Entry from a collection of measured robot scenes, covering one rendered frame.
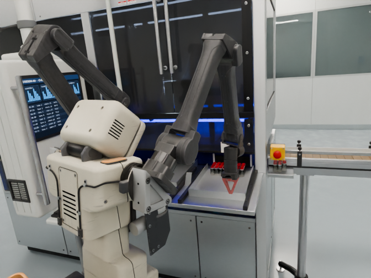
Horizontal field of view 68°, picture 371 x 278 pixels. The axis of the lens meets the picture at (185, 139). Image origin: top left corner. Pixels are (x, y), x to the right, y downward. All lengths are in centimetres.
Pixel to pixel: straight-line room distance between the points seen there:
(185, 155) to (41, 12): 150
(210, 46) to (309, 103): 528
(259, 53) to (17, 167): 125
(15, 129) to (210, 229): 117
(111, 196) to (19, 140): 77
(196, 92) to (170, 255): 138
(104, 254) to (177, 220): 94
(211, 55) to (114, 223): 58
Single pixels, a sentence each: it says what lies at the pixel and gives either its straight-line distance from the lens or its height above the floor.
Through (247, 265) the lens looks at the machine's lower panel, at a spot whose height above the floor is 29.
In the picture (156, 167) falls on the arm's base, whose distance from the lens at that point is 72.
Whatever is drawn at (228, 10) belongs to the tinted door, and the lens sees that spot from 147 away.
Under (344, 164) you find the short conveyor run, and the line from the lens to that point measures 164.
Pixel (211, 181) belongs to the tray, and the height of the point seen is 88.
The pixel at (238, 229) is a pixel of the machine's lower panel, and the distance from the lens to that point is 172.
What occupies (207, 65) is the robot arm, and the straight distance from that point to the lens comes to 86.
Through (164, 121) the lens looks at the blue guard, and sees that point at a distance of 159.
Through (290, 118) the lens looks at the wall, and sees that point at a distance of 614.
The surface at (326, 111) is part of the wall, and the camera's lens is 615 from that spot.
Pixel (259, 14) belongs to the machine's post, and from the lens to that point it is 143.
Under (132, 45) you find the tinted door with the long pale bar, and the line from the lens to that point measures 165.
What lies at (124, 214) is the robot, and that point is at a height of 104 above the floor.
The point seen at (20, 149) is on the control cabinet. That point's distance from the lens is 146.
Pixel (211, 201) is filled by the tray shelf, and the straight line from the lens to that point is 126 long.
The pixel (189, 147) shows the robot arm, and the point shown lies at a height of 125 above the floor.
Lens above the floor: 147
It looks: 15 degrees down
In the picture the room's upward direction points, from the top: 5 degrees counter-clockwise
